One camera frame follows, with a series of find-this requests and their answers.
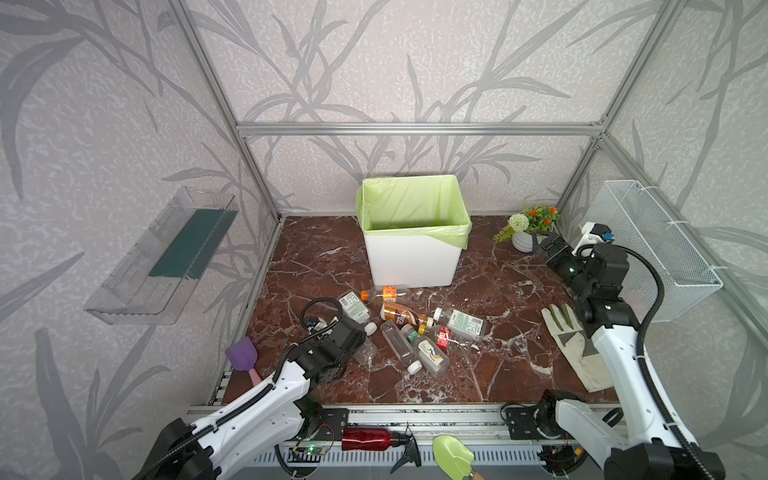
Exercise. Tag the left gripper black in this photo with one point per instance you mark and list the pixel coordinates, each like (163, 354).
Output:
(353, 327)

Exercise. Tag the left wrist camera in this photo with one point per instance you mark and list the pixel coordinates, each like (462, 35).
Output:
(314, 325)

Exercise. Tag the clear acrylic wall shelf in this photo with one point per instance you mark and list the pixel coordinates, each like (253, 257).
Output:
(157, 277)

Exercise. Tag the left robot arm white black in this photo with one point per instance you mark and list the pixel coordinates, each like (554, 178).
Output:
(276, 410)

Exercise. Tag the green plastic trowel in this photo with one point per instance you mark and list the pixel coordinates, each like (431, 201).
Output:
(454, 458)

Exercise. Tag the white wire mesh basket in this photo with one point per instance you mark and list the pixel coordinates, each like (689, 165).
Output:
(639, 222)

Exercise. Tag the small bottle orange label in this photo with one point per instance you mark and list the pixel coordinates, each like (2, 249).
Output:
(387, 293)

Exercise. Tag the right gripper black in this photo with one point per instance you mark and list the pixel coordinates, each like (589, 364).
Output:
(555, 249)

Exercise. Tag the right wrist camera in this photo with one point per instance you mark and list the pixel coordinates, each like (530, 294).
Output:
(593, 233)

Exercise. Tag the red spray bottle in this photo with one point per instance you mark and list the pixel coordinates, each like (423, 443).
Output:
(372, 439)

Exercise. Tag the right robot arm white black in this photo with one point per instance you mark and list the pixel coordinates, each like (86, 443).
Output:
(657, 444)

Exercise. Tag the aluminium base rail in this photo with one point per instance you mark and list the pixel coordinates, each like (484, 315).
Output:
(479, 426)

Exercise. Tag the white bin with green liner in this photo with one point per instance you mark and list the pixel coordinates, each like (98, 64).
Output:
(415, 229)

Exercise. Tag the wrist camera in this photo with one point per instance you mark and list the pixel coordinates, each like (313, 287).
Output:
(314, 325)
(593, 233)

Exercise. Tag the green circuit board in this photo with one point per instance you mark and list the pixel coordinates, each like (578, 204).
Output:
(309, 452)

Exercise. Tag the purple pink brush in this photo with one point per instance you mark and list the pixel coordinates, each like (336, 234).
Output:
(243, 357)

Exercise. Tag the clear square bottle white cap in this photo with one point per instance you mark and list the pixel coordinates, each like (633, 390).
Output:
(401, 347)

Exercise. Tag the brown tea bottle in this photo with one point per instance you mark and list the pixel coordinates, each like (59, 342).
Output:
(402, 314)

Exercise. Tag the small bottle red label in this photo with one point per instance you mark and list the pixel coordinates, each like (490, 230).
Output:
(448, 339)

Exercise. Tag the potted flower white pot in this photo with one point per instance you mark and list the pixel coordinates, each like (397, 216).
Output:
(521, 227)

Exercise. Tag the bottle white label green band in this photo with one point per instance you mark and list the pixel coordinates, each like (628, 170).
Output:
(433, 359)

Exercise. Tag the white grey work glove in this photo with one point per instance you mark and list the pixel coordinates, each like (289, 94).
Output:
(580, 352)

